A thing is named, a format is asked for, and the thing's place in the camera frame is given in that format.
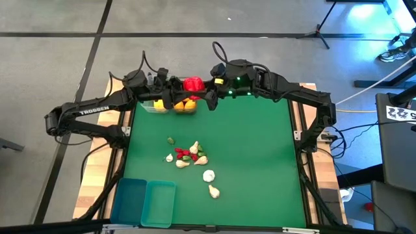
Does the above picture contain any blue plastic basket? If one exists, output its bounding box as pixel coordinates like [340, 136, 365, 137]
[110, 177, 148, 226]

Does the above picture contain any black tripod stand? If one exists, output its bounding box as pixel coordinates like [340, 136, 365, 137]
[295, 0, 339, 51]

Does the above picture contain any teal plastic basket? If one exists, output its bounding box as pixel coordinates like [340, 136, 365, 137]
[140, 180, 177, 228]

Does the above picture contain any yellow bell pepper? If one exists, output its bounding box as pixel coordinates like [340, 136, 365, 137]
[153, 99, 168, 113]

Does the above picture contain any dark beam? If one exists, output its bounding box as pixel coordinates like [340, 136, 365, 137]
[336, 163, 385, 189]

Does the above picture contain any grey box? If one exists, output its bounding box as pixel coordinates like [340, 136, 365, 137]
[370, 180, 416, 234]

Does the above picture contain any person's shoe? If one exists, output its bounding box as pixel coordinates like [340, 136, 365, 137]
[377, 48, 409, 63]

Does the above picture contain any clear container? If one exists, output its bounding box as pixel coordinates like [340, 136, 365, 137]
[171, 99, 198, 114]

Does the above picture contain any yellow cable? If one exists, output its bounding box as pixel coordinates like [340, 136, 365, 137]
[336, 108, 377, 114]

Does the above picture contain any black crossbar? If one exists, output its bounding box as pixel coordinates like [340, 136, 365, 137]
[0, 218, 416, 234]

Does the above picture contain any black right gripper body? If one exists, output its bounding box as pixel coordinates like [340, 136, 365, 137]
[210, 59, 257, 98]

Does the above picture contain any round white garlic bulb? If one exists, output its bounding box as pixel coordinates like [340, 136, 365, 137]
[202, 169, 216, 183]

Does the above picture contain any grey chair leg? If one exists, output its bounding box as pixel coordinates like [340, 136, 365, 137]
[0, 137, 25, 153]

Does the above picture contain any black table frame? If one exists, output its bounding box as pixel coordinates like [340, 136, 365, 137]
[97, 77, 348, 233]

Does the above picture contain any white cable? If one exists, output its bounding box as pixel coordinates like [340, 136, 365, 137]
[336, 58, 416, 105]

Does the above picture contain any small white object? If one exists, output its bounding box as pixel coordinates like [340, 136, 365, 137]
[339, 187, 355, 202]

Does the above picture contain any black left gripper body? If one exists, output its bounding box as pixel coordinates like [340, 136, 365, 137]
[146, 67, 170, 105]

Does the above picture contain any black cable conduit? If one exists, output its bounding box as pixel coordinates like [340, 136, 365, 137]
[298, 162, 342, 227]
[76, 152, 129, 222]

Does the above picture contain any black desk foot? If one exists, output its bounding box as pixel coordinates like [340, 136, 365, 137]
[353, 60, 416, 89]

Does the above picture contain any person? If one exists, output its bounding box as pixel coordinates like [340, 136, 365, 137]
[395, 27, 416, 55]

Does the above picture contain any green table mat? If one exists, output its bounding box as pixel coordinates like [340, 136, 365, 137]
[122, 94, 307, 228]

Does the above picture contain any silver metal bracket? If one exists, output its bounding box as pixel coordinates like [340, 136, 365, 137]
[281, 227, 321, 234]
[101, 223, 131, 234]

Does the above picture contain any white printed label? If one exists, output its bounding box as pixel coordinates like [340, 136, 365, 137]
[385, 105, 416, 122]

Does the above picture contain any clear plastic basket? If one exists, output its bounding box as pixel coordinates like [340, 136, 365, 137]
[139, 99, 170, 114]

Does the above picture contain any thin black cable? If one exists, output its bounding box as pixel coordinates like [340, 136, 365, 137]
[79, 142, 111, 185]

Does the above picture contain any black pole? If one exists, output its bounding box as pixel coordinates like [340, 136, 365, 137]
[388, 83, 416, 107]

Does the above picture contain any red bell pepper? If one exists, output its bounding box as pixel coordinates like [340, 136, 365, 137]
[183, 76, 207, 101]

